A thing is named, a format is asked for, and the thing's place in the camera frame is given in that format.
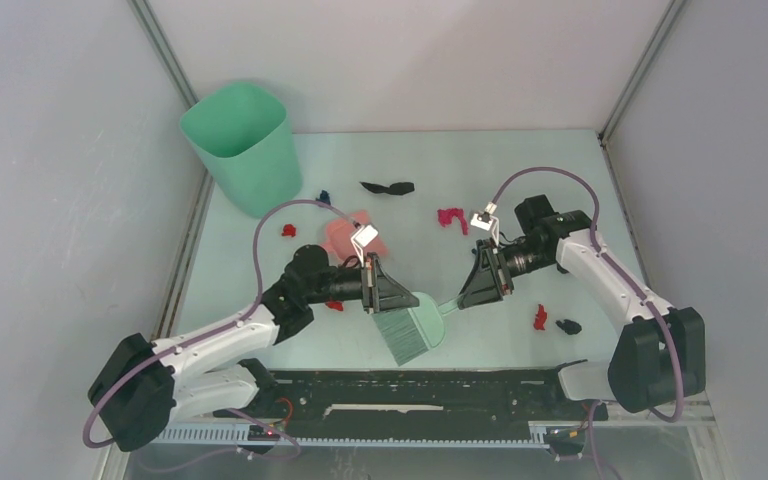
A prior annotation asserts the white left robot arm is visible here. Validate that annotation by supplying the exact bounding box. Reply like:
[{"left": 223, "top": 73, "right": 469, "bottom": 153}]
[{"left": 88, "top": 245, "right": 419, "bottom": 452}]

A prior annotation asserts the dark paper scrap front right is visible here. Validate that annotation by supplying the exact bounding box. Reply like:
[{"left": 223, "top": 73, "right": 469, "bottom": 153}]
[{"left": 555, "top": 319, "right": 583, "bottom": 336}]

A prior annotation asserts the blue paper scrap near bin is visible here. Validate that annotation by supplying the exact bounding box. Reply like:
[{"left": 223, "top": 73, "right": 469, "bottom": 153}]
[{"left": 317, "top": 190, "right": 331, "bottom": 205}]

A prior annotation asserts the red paper scrap front right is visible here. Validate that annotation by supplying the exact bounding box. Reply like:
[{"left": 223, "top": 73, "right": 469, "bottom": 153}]
[{"left": 533, "top": 304, "right": 548, "bottom": 331}]

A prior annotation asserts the mint green hand brush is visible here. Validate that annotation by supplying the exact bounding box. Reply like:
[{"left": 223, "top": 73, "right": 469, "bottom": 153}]
[{"left": 372, "top": 292, "right": 458, "bottom": 366}]

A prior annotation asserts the black paper scrap rear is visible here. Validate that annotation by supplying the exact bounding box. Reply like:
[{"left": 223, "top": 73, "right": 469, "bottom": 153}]
[{"left": 360, "top": 181, "right": 415, "bottom": 196}]

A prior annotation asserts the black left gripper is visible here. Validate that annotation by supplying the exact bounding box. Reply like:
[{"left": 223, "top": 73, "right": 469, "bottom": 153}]
[{"left": 304, "top": 253, "right": 417, "bottom": 313}]

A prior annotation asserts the large pink paper scrap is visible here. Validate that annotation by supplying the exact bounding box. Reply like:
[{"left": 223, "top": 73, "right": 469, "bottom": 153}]
[{"left": 437, "top": 207, "right": 469, "bottom": 236}]

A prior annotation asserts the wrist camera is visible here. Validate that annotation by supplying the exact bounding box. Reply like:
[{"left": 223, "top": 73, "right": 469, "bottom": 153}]
[
  {"left": 469, "top": 202, "right": 500, "bottom": 247},
  {"left": 349, "top": 223, "right": 379, "bottom": 264}
]

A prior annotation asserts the pink plastic dustpan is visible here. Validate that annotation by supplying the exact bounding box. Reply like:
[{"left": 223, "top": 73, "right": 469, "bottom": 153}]
[{"left": 320, "top": 217, "right": 389, "bottom": 262}]

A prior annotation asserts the red paper scrap near brush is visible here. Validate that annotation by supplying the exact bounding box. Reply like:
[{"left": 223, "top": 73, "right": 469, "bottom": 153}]
[{"left": 325, "top": 301, "right": 344, "bottom": 312}]

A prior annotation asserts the red paper scrap near bin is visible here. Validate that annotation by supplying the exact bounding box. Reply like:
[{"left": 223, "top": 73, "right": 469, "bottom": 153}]
[{"left": 281, "top": 224, "right": 297, "bottom": 238}]

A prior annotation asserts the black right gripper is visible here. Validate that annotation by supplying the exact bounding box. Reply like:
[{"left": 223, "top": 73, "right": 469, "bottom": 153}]
[{"left": 458, "top": 238, "right": 554, "bottom": 309}]

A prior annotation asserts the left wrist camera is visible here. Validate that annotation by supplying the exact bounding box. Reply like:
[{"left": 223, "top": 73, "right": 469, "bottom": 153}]
[{"left": 349, "top": 223, "right": 379, "bottom": 264}]

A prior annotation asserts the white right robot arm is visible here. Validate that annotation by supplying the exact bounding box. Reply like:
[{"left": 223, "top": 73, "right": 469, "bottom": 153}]
[{"left": 457, "top": 195, "right": 707, "bottom": 418}]

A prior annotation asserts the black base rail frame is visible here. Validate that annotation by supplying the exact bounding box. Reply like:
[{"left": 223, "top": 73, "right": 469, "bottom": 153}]
[{"left": 243, "top": 369, "right": 589, "bottom": 435}]

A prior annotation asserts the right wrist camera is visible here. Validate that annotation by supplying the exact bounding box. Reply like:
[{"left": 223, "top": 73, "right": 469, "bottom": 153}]
[{"left": 469, "top": 202, "right": 500, "bottom": 247}]

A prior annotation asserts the green plastic waste bin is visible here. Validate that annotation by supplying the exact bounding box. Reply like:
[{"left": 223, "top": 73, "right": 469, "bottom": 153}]
[{"left": 179, "top": 81, "right": 302, "bottom": 218}]

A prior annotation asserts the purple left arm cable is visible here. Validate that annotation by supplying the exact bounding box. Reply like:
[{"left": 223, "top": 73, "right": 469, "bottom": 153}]
[{"left": 83, "top": 198, "right": 361, "bottom": 450}]

